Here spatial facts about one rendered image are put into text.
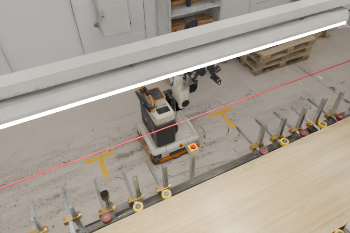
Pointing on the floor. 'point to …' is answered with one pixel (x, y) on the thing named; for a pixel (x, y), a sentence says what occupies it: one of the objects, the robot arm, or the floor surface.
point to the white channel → (164, 46)
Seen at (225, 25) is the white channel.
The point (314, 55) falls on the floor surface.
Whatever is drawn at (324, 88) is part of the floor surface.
